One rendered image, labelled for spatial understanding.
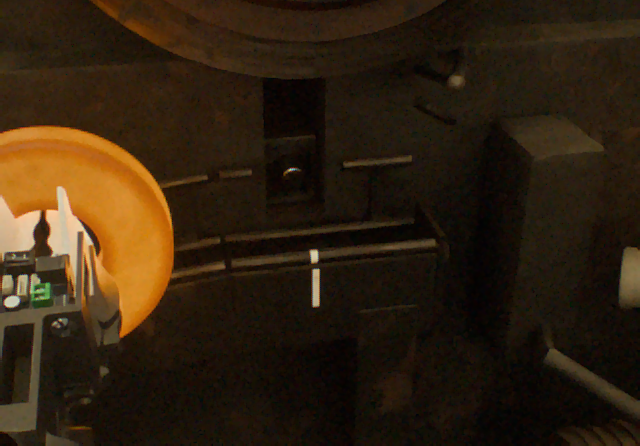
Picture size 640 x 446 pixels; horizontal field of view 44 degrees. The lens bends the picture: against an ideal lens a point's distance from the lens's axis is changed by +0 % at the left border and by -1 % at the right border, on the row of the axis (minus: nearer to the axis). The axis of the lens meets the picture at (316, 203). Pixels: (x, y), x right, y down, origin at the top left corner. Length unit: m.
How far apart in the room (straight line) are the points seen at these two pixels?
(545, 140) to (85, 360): 0.49
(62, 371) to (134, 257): 0.13
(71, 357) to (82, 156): 0.14
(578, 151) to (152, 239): 0.41
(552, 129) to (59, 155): 0.48
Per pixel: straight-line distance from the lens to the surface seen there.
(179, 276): 0.71
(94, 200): 0.51
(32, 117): 0.75
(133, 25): 0.62
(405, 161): 0.79
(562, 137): 0.78
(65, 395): 0.43
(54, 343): 0.40
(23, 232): 0.51
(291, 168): 0.80
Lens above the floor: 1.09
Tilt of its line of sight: 28 degrees down
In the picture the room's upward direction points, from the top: straight up
